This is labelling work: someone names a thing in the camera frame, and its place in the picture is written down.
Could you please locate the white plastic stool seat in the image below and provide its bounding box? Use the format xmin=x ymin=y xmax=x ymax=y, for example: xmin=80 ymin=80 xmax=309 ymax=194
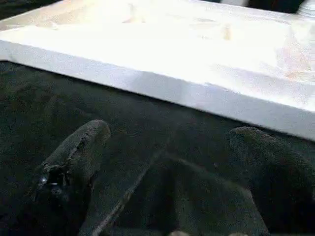
xmin=0 ymin=0 xmax=315 ymax=142

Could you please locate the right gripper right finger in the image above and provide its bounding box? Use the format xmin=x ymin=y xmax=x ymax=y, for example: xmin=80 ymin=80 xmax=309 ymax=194
xmin=230 ymin=127 xmax=315 ymax=236

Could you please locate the black work mat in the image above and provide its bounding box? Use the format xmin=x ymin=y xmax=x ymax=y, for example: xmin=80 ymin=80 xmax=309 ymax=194
xmin=0 ymin=0 xmax=315 ymax=236

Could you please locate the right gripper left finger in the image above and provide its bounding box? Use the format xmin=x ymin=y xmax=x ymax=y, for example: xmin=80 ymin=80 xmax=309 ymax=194
xmin=24 ymin=119 xmax=111 ymax=236

